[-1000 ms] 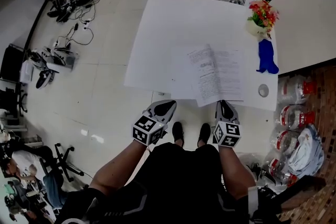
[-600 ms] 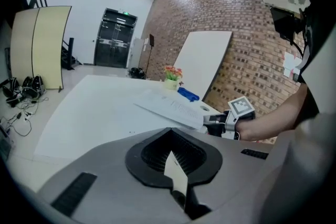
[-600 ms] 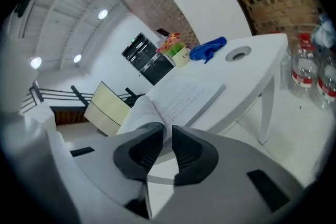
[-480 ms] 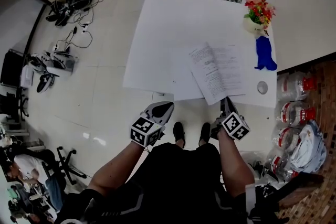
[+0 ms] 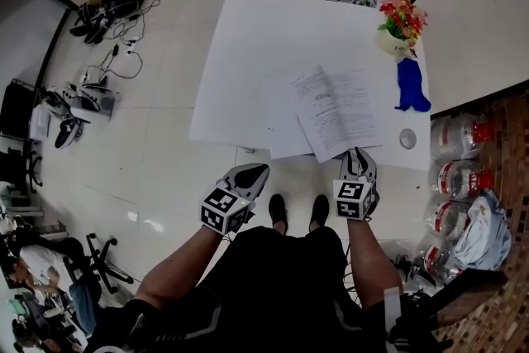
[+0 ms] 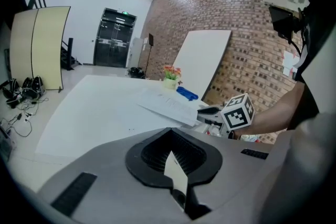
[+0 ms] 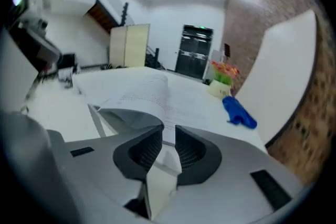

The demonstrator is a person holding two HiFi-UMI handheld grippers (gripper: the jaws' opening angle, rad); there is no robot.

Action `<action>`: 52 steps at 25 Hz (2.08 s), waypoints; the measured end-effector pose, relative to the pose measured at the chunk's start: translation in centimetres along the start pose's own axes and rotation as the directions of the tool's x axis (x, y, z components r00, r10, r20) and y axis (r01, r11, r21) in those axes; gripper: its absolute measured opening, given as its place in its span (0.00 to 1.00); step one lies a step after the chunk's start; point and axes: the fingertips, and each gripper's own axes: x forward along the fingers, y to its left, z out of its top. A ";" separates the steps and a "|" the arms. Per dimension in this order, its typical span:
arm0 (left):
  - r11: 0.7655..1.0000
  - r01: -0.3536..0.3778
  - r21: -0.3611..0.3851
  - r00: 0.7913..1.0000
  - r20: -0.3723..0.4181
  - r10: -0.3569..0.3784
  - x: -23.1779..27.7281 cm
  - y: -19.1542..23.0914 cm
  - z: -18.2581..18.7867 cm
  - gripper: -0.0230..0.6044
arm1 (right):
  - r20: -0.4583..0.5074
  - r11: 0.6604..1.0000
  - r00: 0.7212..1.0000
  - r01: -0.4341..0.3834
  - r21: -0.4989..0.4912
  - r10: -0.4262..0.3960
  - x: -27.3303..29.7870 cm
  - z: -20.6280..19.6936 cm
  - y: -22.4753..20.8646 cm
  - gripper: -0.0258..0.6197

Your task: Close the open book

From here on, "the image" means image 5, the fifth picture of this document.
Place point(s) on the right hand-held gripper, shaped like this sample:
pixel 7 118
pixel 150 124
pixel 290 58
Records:
pixel 351 198

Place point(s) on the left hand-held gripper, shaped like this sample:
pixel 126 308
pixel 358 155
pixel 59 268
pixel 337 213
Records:
pixel 221 206

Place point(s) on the white paperback book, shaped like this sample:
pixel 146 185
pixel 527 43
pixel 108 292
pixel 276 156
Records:
pixel 339 111

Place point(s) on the person's right forearm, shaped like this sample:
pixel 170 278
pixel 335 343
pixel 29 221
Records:
pixel 372 260

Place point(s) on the person's left forearm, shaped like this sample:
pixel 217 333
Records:
pixel 177 264

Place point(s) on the person's left black shoe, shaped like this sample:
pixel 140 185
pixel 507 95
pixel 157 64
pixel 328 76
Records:
pixel 277 206

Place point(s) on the person's black shoe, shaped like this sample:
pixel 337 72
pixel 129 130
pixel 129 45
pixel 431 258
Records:
pixel 277 206
pixel 319 206

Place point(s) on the person's right black shoe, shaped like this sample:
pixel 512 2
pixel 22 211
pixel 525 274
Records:
pixel 319 206

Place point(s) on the round grey desk grommet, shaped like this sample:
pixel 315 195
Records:
pixel 407 137

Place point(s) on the clear plastic bottle red cap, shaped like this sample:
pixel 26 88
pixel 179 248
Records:
pixel 438 262
pixel 458 179
pixel 450 138
pixel 446 219

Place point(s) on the person's black clothing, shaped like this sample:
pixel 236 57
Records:
pixel 281 281

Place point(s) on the pale blue cloth bundle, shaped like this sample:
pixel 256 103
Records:
pixel 483 235

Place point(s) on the artificial flowers white pot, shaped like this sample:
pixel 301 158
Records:
pixel 403 18

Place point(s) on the dark brown flat box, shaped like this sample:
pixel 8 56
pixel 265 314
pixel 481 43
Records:
pixel 475 285

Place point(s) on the clear plastic bin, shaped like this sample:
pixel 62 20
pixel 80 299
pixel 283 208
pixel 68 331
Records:
pixel 101 103

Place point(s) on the black office chair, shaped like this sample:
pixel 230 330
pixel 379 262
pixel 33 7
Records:
pixel 18 169
pixel 99 260

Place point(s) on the white power strip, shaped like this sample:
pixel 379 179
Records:
pixel 132 44

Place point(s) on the large white leaning board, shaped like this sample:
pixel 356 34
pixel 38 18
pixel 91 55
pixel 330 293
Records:
pixel 475 33

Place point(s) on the white box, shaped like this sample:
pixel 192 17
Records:
pixel 40 122

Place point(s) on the black white headset gear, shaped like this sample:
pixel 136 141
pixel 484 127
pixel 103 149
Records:
pixel 89 22

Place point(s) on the black rectangular panel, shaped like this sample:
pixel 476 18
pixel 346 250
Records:
pixel 18 107

